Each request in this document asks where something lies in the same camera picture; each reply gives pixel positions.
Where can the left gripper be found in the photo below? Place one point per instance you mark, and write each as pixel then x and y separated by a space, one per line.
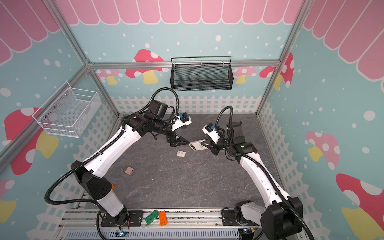
pixel 176 142

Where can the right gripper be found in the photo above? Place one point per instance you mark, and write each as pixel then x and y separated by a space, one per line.
pixel 214 147

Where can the white remote control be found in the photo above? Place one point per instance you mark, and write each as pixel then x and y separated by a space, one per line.
pixel 197 145

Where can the white battery cover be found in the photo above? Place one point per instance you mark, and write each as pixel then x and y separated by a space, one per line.
pixel 181 154

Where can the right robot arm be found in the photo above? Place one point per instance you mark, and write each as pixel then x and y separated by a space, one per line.
pixel 282 215

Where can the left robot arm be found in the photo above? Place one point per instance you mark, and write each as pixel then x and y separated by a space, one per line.
pixel 90 173

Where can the small beige block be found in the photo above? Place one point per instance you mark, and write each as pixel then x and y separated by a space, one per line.
pixel 129 171

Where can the orange toy brick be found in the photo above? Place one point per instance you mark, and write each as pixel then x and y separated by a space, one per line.
pixel 163 218

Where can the green toy brick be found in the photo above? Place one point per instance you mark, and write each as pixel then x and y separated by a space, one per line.
pixel 151 217

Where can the small green circuit board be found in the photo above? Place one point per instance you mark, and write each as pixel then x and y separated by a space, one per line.
pixel 122 233

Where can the black mesh wall basket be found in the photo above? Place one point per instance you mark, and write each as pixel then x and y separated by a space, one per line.
pixel 211 73

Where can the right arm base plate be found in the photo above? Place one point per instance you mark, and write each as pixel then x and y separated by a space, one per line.
pixel 231 218

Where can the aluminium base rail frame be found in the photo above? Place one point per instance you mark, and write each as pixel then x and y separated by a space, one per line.
pixel 183 224

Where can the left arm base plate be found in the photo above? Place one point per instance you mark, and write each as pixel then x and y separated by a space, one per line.
pixel 126 218

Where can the white wire wall basket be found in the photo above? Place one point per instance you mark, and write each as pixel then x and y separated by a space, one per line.
pixel 68 112

